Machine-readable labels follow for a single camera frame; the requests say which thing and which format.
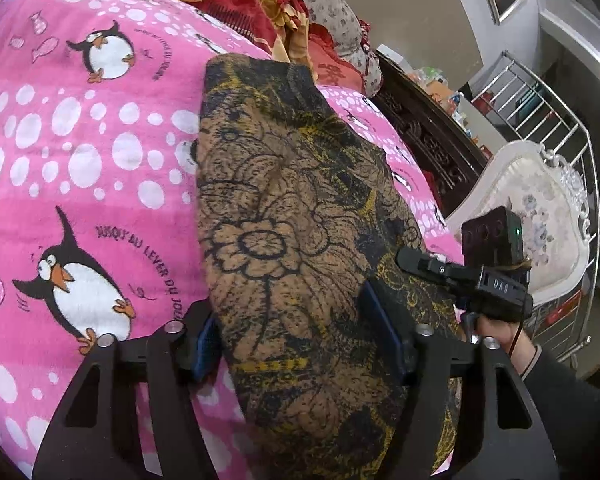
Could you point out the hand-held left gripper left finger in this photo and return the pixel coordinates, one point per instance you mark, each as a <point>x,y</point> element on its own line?
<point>207,345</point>

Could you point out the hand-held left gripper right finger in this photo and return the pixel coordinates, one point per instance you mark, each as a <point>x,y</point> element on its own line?
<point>380,325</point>

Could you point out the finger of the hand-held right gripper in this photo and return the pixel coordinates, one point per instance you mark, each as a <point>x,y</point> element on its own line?
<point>437,269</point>

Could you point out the brown floral patterned garment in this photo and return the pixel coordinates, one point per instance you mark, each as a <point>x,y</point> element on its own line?
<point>290,210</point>

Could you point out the person's right forearm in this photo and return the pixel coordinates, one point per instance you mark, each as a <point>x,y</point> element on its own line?
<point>575,420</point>

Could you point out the person's right hand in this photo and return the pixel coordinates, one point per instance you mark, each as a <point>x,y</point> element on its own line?
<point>502,335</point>

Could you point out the white ornate upholstered chair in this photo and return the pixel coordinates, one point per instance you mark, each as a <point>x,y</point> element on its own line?
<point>540,195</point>

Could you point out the dark carved wooden headboard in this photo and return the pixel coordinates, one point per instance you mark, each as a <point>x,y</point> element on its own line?
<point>430,135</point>

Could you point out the pile of colourful packets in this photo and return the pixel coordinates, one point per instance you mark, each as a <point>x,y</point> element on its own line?
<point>445,95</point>

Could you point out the metal rack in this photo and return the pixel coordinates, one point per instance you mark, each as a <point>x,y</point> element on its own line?
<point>530,85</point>

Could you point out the pink penguin printed blanket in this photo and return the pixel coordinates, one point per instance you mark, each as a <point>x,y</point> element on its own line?
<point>80,160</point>

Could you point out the red bed sheet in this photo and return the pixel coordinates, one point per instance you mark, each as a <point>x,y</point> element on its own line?
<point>330,70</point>

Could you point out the grey floral pillow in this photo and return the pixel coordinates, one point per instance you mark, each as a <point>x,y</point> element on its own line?
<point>330,10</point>

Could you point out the red and orange floral quilt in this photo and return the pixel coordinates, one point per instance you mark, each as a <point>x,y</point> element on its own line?
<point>240,5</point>

